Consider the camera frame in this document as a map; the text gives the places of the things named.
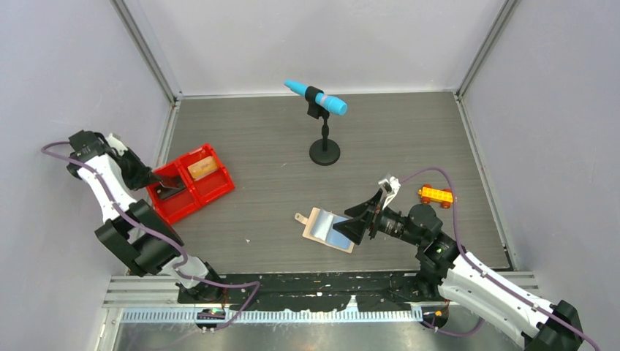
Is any black microphone stand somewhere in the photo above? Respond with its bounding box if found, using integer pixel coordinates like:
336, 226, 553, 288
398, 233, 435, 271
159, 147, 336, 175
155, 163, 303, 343
309, 115, 341, 166

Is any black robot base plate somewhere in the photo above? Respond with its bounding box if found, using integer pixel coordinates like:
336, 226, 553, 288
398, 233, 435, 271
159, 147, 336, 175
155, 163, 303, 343
178, 271, 452, 317

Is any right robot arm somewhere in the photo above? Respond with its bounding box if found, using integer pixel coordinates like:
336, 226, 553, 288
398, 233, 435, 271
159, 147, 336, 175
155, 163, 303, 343
333, 190, 585, 350

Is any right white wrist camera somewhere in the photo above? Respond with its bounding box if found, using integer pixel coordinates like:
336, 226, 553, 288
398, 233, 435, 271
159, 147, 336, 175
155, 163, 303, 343
378, 174, 401, 210

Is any blue toy microphone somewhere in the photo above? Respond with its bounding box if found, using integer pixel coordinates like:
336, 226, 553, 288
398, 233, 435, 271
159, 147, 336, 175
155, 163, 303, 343
284, 80, 348, 119

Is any black card case in bin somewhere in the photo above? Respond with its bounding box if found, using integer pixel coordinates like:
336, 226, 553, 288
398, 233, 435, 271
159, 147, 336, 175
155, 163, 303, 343
156, 186, 186, 201

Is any ribbed metal front rail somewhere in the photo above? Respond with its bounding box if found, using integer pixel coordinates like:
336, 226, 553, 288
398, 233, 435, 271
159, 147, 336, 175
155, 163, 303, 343
121, 306, 423, 324

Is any yellow toy brick car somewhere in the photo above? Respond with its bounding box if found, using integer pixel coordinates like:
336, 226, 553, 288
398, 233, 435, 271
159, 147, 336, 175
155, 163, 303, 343
418, 184, 455, 209

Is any red two-compartment bin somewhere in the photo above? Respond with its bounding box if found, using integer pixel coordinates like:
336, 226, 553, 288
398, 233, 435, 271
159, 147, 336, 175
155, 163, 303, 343
147, 143, 235, 224

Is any tan card case in bin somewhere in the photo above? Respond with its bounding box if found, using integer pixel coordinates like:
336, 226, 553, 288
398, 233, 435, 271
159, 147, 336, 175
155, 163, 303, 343
187, 156, 219, 181

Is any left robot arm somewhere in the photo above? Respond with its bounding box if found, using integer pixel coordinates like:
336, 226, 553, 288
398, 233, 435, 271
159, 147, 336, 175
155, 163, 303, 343
67, 130, 224, 303

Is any beige card holder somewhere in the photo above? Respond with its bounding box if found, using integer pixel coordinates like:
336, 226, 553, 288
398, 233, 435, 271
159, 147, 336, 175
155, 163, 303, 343
294, 207, 355, 254

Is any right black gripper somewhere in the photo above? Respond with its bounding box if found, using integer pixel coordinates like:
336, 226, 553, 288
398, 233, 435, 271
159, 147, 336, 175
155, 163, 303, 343
333, 189, 425, 247

